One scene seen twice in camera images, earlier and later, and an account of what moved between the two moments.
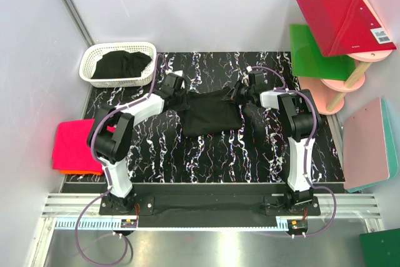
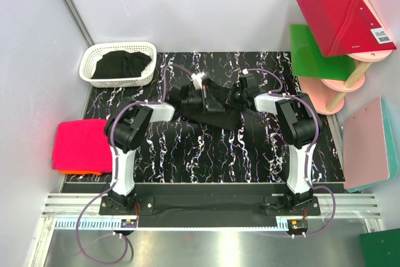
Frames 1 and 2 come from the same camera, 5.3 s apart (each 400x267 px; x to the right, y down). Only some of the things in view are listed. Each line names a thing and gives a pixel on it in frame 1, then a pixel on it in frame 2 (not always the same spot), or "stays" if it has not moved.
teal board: (392, 154) stays
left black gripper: (180, 100) → (205, 100)
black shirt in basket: (120, 64) stays
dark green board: (380, 249) stays
